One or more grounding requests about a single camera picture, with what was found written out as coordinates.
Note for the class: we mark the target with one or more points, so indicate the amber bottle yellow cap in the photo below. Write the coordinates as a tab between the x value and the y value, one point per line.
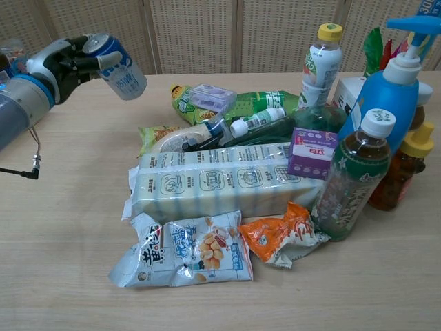
396	182

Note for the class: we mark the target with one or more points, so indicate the blue pump detergent bottle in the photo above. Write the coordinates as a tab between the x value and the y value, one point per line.
389	103

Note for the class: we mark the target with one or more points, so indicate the green tea bottle white cap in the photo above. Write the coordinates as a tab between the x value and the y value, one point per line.
355	179

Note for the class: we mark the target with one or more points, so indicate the clear bottle blue label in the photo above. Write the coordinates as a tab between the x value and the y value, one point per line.
217	129

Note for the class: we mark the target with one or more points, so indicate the white blue peanut bag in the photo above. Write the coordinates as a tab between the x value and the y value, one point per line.
186	251

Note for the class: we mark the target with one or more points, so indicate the green and pink feather toy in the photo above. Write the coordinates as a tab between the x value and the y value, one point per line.
375	48

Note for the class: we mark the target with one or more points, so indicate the green soda bottle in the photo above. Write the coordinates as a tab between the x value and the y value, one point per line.
265	100

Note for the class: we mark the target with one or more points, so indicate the blue chips tube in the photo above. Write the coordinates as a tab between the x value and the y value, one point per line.
430	7

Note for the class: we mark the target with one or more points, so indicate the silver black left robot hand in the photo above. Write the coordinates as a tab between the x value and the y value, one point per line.
65	72

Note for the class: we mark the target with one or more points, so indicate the white cardboard box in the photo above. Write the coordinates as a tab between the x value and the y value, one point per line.
348	93

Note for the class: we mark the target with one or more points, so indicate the white and blue drink can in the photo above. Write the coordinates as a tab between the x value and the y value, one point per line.
124	77

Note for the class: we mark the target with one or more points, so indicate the orange snack bag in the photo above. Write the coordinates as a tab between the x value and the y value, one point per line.
275	238

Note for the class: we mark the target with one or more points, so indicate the green snack packet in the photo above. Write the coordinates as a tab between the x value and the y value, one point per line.
148	138

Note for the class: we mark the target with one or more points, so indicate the woven folding screen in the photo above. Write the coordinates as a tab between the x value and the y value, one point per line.
206	34

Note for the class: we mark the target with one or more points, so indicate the clear purple plastic box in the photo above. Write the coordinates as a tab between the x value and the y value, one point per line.
213	96

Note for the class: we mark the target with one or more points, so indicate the white sponge multipack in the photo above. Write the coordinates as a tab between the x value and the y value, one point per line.
213	186

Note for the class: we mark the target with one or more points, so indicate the small purple carton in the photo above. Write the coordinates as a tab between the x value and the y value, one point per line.
310	155

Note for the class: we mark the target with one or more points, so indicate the white bottle yellow-green cap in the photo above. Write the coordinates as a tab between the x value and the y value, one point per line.
320	69

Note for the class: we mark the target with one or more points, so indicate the small white bottle green label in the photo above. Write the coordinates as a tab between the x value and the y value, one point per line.
258	120

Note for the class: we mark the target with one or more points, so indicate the brown bottle white cap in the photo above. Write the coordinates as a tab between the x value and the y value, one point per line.
422	107

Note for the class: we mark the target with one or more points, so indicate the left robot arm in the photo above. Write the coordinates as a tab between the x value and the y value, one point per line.
20	107

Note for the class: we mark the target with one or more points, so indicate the dark green plastic bottle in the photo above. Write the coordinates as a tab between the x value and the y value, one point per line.
310	120

